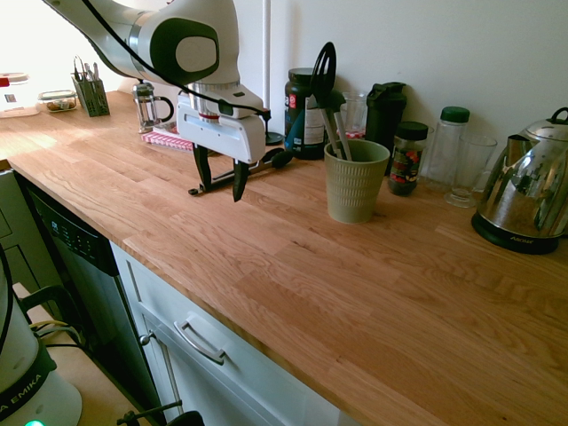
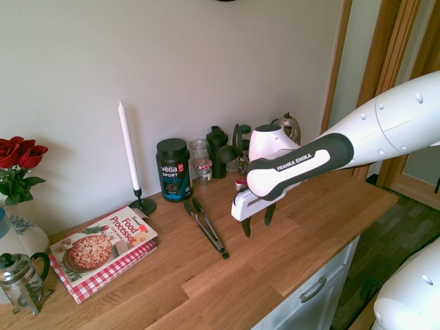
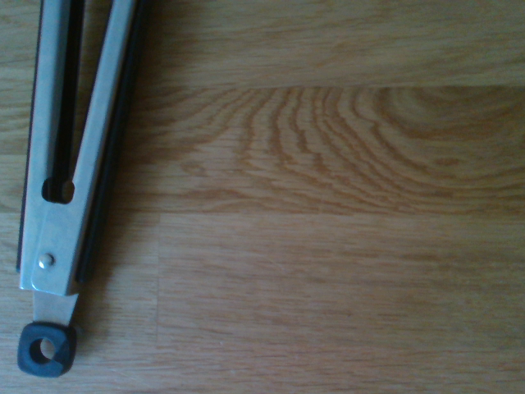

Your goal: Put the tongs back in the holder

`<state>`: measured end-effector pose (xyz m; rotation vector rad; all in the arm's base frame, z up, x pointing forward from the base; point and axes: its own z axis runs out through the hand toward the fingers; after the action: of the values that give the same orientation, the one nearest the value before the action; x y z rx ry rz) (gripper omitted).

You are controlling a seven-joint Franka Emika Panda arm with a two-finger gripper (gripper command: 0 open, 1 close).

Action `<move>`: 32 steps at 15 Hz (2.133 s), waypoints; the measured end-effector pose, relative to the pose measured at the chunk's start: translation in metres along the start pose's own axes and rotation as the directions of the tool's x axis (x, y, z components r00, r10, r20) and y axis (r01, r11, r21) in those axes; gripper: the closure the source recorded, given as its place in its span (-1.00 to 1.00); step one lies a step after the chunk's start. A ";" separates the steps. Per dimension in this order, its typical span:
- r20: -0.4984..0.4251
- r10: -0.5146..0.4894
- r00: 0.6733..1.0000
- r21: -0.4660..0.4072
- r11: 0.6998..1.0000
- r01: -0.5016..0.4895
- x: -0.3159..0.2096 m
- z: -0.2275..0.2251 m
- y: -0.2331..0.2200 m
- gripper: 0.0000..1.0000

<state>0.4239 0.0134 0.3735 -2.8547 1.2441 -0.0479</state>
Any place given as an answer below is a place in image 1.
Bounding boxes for red striped book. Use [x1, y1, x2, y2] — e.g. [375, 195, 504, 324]
[141, 130, 195, 154]

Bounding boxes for tall white candle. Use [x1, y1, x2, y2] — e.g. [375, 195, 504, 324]
[261, 0, 272, 112]

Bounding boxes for black metal clamp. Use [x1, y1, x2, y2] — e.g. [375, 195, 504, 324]
[116, 398, 184, 426]

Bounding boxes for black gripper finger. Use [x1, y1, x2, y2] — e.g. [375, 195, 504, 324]
[232, 158, 250, 203]
[192, 144, 212, 194]

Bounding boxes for white container with red clip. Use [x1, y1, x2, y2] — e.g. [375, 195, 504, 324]
[0, 71, 41, 119]

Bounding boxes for black kettle base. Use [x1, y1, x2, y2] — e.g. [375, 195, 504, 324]
[470, 211, 562, 256]

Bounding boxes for black shaker bottle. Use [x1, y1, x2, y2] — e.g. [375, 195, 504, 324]
[366, 82, 408, 177]

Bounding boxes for grey side cabinet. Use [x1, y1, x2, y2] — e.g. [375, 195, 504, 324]
[0, 168, 51, 292]

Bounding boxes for glass French press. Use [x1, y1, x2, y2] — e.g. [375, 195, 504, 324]
[131, 79, 175, 135]

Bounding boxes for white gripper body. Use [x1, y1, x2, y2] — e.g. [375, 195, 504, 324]
[176, 101, 268, 165]

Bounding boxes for green ribbed utensil holder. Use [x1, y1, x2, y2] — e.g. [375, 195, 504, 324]
[323, 139, 391, 225]

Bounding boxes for green perforated cutlery caddy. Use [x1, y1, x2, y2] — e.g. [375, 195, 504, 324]
[70, 73, 111, 118]

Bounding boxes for footed clear glass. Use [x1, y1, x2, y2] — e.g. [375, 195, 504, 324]
[444, 134, 499, 209]

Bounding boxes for white kitchen base cabinet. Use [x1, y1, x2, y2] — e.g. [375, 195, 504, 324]
[109, 241, 354, 426]

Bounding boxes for coffee jar with black lid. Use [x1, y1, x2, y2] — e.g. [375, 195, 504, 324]
[388, 121, 430, 197]

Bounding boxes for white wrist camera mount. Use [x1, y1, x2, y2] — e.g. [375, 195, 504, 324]
[177, 83, 272, 122]

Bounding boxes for clear bottle with green lid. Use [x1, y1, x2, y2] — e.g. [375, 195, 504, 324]
[424, 106, 471, 193]

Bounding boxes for black candle holder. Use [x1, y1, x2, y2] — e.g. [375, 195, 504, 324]
[259, 108, 286, 146]

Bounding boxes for black steel-handled kitchen utensil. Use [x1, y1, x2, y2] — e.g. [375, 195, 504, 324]
[327, 90, 355, 162]

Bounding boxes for glass food container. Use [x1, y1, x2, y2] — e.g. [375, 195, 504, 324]
[37, 90, 78, 114]

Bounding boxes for yellow wires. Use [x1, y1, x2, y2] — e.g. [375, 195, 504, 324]
[29, 319, 83, 345]

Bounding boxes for steel tongs with black tips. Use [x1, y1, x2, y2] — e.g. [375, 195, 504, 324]
[187, 149, 295, 197]

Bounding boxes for black dishwasher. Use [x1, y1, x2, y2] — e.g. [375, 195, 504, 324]
[15, 170, 169, 426]

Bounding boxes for plain drinking glass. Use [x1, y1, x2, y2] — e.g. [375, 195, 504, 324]
[342, 91, 369, 141]

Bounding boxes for shiny steel electric kettle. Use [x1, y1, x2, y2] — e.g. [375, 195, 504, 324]
[477, 106, 568, 239]

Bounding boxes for black protein powder tub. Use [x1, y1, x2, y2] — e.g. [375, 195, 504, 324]
[283, 67, 328, 162]

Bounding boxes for silver drawer handle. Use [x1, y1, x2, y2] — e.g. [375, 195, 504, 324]
[173, 316, 227, 367]

